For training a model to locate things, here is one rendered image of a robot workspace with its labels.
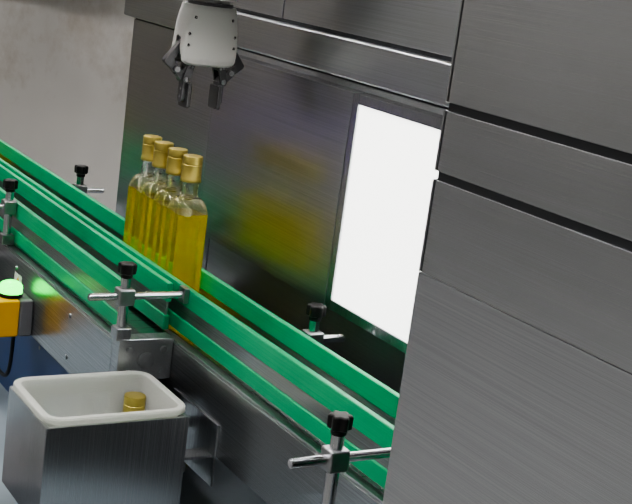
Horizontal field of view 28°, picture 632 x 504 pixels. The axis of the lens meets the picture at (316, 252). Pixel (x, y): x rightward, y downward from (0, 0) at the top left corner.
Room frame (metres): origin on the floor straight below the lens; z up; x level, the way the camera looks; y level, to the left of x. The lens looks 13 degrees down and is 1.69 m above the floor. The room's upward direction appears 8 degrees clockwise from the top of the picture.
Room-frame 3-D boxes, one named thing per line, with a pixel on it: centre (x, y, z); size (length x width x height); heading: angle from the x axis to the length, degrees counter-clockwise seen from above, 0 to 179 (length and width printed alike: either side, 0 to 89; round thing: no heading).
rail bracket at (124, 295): (1.91, 0.27, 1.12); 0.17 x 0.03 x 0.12; 122
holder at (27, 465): (1.78, 0.27, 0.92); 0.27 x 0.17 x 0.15; 122
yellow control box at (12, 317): (2.24, 0.56, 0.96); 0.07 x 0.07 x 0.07; 32
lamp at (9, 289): (2.24, 0.55, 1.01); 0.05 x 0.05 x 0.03
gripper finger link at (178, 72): (2.05, 0.26, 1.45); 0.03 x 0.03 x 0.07; 33
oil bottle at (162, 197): (2.12, 0.26, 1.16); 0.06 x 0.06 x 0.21; 33
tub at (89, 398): (1.76, 0.29, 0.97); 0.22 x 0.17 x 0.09; 122
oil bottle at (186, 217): (2.08, 0.23, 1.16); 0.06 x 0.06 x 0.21; 34
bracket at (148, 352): (1.92, 0.25, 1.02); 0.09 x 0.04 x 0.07; 122
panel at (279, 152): (1.93, -0.03, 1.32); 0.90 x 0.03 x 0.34; 32
